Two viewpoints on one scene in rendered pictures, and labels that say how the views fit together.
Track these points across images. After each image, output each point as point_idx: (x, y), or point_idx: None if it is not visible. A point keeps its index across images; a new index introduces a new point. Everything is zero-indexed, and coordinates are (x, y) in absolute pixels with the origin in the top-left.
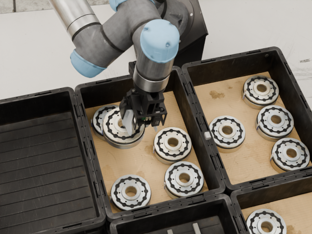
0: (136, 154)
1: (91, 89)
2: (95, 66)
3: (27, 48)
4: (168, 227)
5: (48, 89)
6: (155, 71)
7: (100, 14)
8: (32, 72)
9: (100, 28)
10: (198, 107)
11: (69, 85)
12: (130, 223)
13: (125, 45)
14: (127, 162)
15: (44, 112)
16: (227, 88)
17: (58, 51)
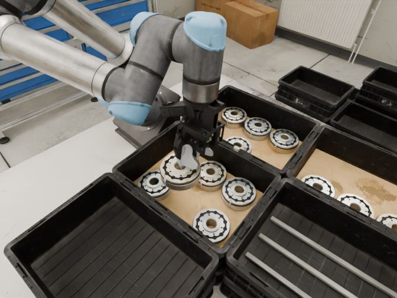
0: (189, 196)
1: (126, 165)
2: (143, 104)
3: (46, 180)
4: (256, 233)
5: None
6: (214, 67)
7: (91, 134)
8: (60, 193)
9: (130, 63)
10: None
11: None
12: (240, 246)
13: (163, 68)
14: (187, 206)
15: (93, 208)
16: None
17: (73, 169)
